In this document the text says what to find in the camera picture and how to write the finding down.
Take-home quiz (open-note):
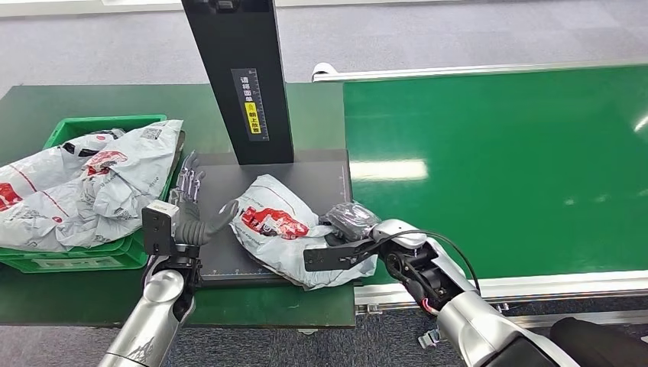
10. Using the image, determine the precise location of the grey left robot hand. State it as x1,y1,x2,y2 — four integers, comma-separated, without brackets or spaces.
168,150,239,230

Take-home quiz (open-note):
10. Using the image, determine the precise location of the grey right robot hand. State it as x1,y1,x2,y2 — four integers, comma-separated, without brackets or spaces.
319,201,382,244

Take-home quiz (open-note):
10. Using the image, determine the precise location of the grey mailer package red print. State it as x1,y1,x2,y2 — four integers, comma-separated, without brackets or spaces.
230,174,379,291

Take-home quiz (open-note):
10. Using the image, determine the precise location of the black inbound scanner machine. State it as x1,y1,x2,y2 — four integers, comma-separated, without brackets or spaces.
181,0,354,289

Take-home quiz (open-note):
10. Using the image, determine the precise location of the green conveyor belt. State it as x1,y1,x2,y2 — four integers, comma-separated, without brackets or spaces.
343,64,648,284

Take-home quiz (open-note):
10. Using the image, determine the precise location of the grey mailer with QR label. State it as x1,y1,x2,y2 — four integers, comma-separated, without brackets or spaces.
78,119,184,232

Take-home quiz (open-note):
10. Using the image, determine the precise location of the green plastic crate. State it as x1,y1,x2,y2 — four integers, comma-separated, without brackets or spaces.
0,115,178,261
0,250,151,274

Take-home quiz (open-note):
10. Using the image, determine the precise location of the white mailer with black print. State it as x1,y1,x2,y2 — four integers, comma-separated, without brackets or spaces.
60,128,127,158

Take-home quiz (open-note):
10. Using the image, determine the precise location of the crumpled grey mailer bag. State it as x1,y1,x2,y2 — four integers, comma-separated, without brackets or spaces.
0,180,147,253

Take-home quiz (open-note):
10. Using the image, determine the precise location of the grey mailer with red line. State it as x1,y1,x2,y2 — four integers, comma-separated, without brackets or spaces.
0,145,97,214

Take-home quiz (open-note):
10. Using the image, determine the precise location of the black rounded cover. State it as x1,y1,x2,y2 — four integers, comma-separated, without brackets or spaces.
549,317,648,367

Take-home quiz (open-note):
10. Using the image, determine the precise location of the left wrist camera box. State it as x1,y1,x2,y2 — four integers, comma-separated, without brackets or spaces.
141,200,181,256

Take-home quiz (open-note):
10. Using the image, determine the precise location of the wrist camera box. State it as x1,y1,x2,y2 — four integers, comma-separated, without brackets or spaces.
141,200,181,256
303,238,387,273

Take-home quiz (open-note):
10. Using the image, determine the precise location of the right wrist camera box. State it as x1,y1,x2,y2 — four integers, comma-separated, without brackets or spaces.
303,238,387,273

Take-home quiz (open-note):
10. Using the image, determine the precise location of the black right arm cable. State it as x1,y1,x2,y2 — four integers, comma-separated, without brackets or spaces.
349,229,481,296

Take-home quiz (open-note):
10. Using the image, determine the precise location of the small metal bracket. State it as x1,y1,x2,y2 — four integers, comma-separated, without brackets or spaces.
417,328,442,350

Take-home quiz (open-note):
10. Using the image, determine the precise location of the silver conveyor frame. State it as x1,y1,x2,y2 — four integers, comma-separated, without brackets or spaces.
311,58,648,330

